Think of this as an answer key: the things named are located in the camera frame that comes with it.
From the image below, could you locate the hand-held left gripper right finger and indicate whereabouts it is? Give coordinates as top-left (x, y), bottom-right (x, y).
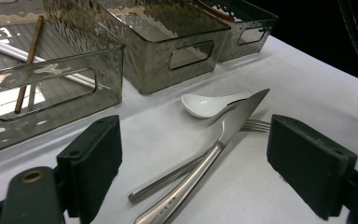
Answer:
top-left (266, 113), bottom-right (358, 221)

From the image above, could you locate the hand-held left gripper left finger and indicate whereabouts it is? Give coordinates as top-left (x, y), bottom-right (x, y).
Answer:
top-left (56, 114), bottom-right (123, 224)

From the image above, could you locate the smoked transparent plastic bin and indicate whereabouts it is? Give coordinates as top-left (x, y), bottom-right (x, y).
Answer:
top-left (91, 0), bottom-right (232, 95)
top-left (195, 0), bottom-right (279, 63)
top-left (0, 0), bottom-right (126, 157)

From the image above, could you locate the steel fork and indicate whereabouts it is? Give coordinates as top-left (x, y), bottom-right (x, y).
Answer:
top-left (127, 118), bottom-right (271, 203)

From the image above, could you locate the steel table knife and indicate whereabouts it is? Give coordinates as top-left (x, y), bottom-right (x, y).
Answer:
top-left (133, 88), bottom-right (270, 224)

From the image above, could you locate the white ceramic spoon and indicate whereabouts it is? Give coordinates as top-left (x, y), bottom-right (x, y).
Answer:
top-left (181, 91), bottom-right (253, 119)

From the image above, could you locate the brown wooden chopstick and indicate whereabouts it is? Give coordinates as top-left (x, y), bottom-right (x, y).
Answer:
top-left (13, 14), bottom-right (45, 115)

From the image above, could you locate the white chopstick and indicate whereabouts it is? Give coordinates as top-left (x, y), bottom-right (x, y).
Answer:
top-left (0, 33), bottom-right (97, 87)
top-left (0, 39), bottom-right (97, 91)

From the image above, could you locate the white table cover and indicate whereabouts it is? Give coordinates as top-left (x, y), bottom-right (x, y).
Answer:
top-left (0, 35), bottom-right (358, 224)

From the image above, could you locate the dark stitched strap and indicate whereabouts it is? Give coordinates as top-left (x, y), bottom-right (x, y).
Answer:
top-left (336, 0), bottom-right (358, 85)

